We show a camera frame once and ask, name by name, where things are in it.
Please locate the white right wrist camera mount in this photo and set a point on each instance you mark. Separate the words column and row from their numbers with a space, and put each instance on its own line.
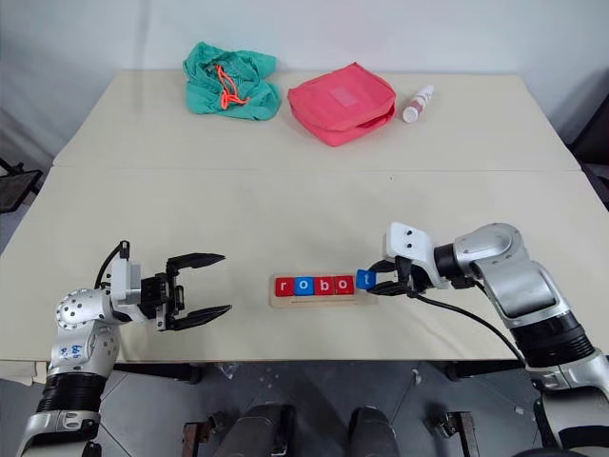
column 409, row 243

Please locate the dark object beside table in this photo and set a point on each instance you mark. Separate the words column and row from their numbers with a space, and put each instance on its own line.
column 595, row 157

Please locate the wooden letter tray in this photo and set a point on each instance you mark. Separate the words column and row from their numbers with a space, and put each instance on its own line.
column 323, row 301

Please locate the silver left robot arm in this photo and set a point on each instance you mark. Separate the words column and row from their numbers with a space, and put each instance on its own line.
column 78, row 343

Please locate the dark rounded shape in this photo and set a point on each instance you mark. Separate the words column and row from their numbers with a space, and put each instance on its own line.
column 373, row 435
column 264, row 431

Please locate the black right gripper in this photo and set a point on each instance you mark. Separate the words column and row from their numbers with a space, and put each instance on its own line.
column 416, row 278

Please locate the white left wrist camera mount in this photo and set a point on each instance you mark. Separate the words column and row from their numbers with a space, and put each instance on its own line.
column 126, row 285

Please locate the red letter r tile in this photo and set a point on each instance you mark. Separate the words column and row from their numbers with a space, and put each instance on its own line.
column 284, row 286

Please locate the blue letter o tile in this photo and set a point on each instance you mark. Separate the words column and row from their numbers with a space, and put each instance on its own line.
column 304, row 286

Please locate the red letter o tile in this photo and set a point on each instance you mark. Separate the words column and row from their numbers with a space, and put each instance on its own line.
column 343, row 285

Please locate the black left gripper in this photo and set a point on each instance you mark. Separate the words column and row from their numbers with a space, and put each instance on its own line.
column 159, row 295

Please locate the black table foot bar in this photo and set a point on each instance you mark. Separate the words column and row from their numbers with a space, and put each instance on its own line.
column 157, row 369
column 485, row 371

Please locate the white and pink bottle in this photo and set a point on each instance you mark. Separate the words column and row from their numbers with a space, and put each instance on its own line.
column 416, row 105

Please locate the red letter b tile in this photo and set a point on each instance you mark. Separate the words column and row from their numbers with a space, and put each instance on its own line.
column 324, row 285

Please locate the black metal stand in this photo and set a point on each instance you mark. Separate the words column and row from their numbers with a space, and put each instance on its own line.
column 14, row 188

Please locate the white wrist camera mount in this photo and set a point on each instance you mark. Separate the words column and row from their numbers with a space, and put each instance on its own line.
column 409, row 243
column 126, row 285

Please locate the blue letter t tile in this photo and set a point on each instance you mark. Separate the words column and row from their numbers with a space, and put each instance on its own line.
column 365, row 279

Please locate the pink fabric pouch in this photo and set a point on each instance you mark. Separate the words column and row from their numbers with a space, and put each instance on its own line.
column 333, row 109

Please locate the clear plastic scrap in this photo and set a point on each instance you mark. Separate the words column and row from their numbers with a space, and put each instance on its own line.
column 229, row 368

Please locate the rusty metal bracket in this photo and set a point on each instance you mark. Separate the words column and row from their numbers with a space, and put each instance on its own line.
column 197, row 435
column 459, row 435

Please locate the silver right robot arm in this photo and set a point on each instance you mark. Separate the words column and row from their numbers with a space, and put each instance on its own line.
column 523, row 281

